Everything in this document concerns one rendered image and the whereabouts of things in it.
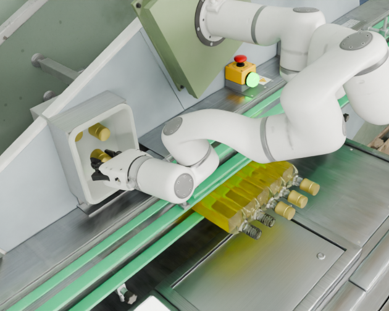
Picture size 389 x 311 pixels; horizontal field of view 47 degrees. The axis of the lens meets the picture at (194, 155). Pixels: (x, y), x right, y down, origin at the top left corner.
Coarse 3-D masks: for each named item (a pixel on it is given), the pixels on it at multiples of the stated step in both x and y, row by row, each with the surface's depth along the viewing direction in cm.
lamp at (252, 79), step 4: (252, 72) 138; (248, 76) 137; (252, 76) 136; (256, 76) 137; (248, 80) 137; (252, 80) 136; (256, 80) 137; (248, 84) 138; (252, 84) 137; (256, 84) 138
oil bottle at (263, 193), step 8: (232, 176) 128; (240, 176) 128; (248, 176) 127; (232, 184) 126; (240, 184) 125; (248, 184) 125; (256, 184) 125; (248, 192) 123; (256, 192) 122; (264, 192) 122; (272, 192) 123; (264, 200) 121; (264, 208) 122
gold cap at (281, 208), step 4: (280, 204) 119; (284, 204) 119; (276, 208) 119; (280, 208) 119; (284, 208) 118; (288, 208) 118; (292, 208) 118; (276, 212) 120; (280, 212) 119; (284, 212) 118; (288, 212) 117; (292, 212) 118; (284, 216) 118; (288, 216) 117; (292, 216) 119
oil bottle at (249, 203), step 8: (224, 184) 126; (216, 192) 124; (224, 192) 123; (232, 192) 123; (240, 192) 123; (232, 200) 120; (240, 200) 120; (248, 200) 120; (256, 200) 120; (248, 208) 118; (256, 208) 118; (248, 216) 118
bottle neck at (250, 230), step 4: (244, 224) 115; (248, 224) 115; (240, 228) 115; (244, 228) 114; (248, 228) 114; (252, 228) 113; (256, 228) 113; (244, 232) 115; (248, 232) 114; (252, 232) 113; (256, 232) 112; (260, 232) 114; (252, 236) 113; (256, 236) 114; (260, 236) 114
